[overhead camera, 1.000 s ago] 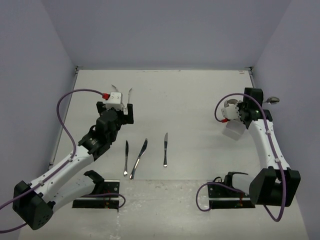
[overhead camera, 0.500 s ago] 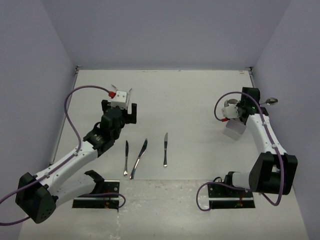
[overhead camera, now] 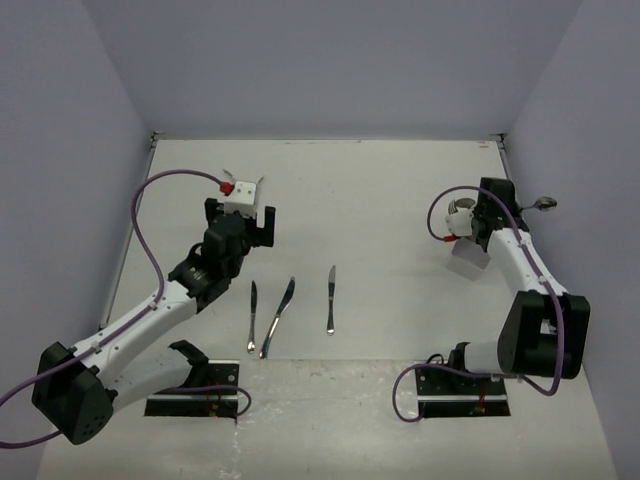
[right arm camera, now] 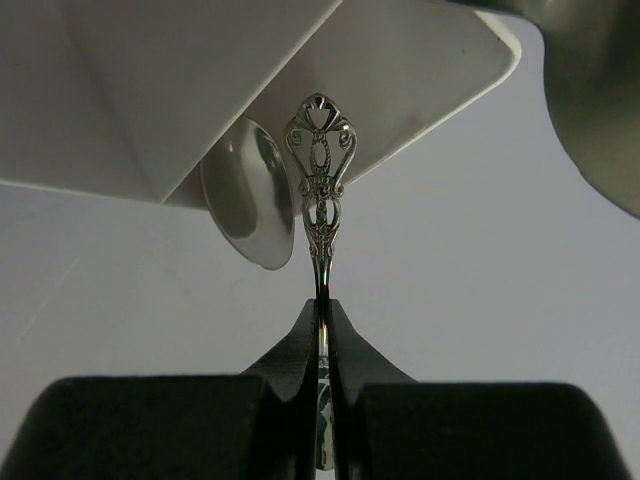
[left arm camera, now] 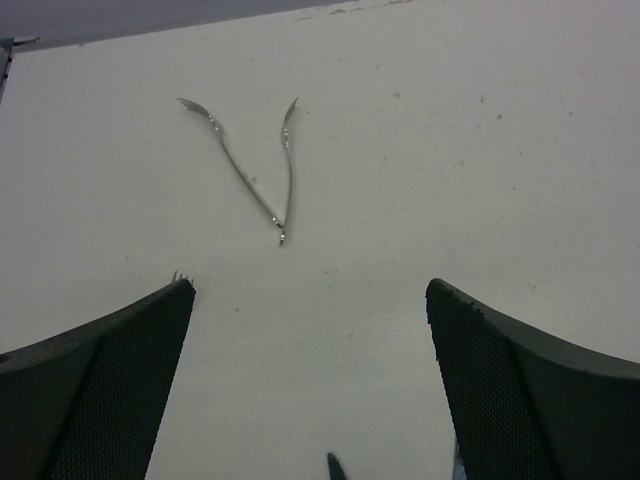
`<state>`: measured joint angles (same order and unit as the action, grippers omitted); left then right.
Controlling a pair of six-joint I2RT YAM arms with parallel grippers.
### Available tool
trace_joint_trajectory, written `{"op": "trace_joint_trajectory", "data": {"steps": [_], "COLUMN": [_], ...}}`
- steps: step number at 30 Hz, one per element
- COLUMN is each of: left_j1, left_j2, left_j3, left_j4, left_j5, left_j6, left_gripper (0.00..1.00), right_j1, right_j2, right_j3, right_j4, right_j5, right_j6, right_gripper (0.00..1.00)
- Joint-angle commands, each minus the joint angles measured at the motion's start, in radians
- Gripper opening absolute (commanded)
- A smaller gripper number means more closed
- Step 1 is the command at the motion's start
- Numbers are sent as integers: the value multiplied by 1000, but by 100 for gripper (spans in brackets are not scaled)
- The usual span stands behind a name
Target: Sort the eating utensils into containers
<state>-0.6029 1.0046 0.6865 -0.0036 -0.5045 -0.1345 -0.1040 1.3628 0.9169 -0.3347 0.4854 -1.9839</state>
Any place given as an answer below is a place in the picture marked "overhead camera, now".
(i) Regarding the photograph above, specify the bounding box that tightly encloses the short steel knife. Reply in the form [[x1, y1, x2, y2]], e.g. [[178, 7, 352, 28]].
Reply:
[[247, 281, 258, 354]]

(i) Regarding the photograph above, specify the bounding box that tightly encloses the plain steel spoon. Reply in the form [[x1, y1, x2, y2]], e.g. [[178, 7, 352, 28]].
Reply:
[[454, 198, 476, 210]]

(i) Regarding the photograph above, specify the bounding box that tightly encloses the ornate handle steel spoon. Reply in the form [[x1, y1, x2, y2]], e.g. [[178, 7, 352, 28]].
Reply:
[[519, 196, 558, 212]]

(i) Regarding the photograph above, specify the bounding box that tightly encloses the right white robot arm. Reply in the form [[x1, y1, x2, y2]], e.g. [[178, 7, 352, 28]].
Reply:
[[446, 177, 590, 393]]

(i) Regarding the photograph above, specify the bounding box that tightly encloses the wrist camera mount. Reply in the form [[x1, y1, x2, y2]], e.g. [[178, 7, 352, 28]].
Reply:
[[219, 180, 258, 218], [444, 209, 473, 242]]

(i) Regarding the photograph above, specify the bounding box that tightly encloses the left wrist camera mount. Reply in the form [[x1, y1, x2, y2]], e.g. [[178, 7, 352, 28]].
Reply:
[[219, 180, 258, 218]]

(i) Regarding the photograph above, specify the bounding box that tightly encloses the long steel fork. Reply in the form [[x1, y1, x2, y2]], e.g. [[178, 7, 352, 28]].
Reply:
[[448, 199, 464, 215]]

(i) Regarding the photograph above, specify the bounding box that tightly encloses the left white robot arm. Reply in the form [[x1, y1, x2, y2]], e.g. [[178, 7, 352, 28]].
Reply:
[[32, 199, 276, 445]]

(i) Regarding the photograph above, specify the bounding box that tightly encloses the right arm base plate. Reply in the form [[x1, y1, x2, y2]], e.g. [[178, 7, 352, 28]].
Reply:
[[415, 368, 511, 419]]

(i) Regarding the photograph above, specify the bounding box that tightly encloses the clear plastic utensil container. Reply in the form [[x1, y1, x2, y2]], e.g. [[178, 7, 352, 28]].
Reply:
[[445, 238, 490, 280]]

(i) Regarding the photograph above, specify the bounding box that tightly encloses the long steel knife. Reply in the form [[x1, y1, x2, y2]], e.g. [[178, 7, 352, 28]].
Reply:
[[259, 277, 296, 360]]

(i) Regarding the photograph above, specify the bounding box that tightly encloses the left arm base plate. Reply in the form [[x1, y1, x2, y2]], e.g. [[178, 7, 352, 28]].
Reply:
[[144, 359, 241, 419]]

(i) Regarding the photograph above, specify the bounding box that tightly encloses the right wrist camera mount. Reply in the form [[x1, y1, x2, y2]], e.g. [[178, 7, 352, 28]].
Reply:
[[444, 209, 473, 242]]

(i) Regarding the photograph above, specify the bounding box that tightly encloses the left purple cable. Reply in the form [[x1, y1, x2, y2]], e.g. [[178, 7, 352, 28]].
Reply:
[[0, 169, 253, 449]]

